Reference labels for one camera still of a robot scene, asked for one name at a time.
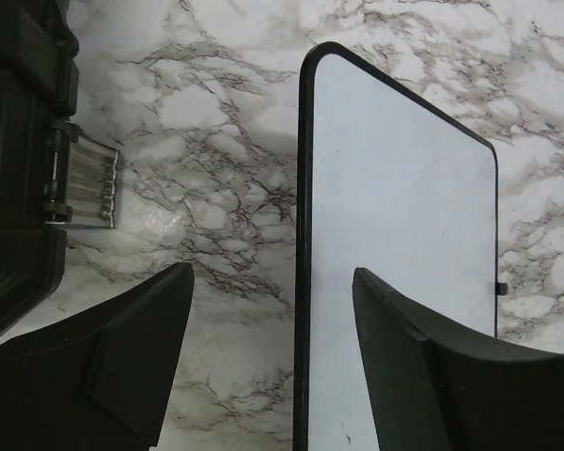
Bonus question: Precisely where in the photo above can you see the black framed whiteboard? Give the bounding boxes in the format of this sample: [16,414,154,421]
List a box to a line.
[292,41,498,450]

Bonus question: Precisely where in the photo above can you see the black plastic toolbox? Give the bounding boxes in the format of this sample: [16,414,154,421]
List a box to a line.
[0,1,120,335]

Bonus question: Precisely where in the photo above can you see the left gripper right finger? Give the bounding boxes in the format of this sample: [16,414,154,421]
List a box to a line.
[352,268,564,450]

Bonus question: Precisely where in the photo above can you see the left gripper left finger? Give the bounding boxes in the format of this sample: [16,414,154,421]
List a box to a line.
[0,263,195,450]

